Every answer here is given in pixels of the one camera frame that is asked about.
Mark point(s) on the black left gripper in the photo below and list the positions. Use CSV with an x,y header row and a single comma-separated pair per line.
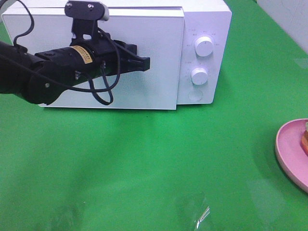
x,y
87,36

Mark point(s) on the white timer knob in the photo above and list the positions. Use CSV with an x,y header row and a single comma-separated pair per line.
x,y
199,76

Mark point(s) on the pink round plate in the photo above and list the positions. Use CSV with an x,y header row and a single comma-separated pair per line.
x,y
290,154

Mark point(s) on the burger with lettuce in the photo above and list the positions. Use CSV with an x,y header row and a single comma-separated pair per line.
x,y
304,140

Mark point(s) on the white microwave door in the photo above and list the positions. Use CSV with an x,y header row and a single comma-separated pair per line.
x,y
157,32

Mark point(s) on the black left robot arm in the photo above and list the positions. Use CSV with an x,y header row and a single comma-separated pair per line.
x,y
44,76

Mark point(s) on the upper white power knob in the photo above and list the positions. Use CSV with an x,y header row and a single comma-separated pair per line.
x,y
204,46

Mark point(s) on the white microwave oven body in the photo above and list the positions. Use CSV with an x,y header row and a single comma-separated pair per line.
x,y
201,17

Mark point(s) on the clear plastic film piece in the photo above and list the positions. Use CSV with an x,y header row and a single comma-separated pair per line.
x,y
193,212

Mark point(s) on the left silver black wrist camera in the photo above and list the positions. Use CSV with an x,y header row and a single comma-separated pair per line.
x,y
86,10

